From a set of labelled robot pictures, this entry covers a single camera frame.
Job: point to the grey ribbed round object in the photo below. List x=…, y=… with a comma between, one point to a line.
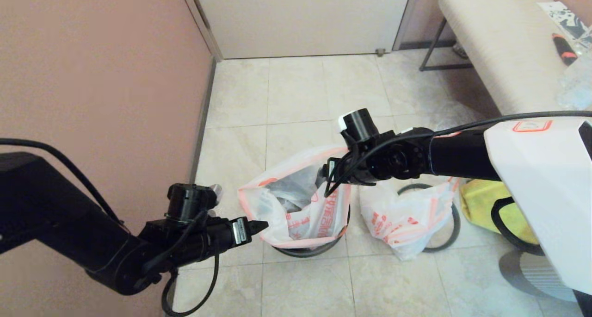
x=536, y=275

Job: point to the clear plastic bag black contents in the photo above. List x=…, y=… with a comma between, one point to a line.
x=458, y=115

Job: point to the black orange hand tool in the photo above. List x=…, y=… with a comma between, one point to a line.
x=564, y=48

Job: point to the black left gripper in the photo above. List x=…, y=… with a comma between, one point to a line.
x=226, y=236

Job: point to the white trash bag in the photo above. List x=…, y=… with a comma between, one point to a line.
x=277, y=215
x=407, y=224

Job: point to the beige wooden bench table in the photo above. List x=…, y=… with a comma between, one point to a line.
x=444, y=67

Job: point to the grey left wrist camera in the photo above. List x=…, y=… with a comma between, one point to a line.
x=216, y=192

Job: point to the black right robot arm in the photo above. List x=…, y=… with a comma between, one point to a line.
x=532, y=169

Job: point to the yellow fabric tote bag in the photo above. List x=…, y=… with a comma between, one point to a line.
x=476, y=201

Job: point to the clear plastic water bottle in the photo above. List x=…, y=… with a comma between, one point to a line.
x=576, y=88

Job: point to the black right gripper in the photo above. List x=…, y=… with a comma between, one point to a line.
x=342, y=173

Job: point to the white door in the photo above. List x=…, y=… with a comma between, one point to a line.
x=300, y=21

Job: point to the beige wood-grain bench top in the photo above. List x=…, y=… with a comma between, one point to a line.
x=499, y=53

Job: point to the beige door frame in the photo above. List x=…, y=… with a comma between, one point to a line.
x=203, y=25

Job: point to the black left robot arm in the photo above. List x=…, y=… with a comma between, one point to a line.
x=69, y=224

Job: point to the black round trash bin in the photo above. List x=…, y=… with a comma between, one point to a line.
x=305, y=252

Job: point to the black white printed paper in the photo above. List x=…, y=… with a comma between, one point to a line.
x=566, y=21

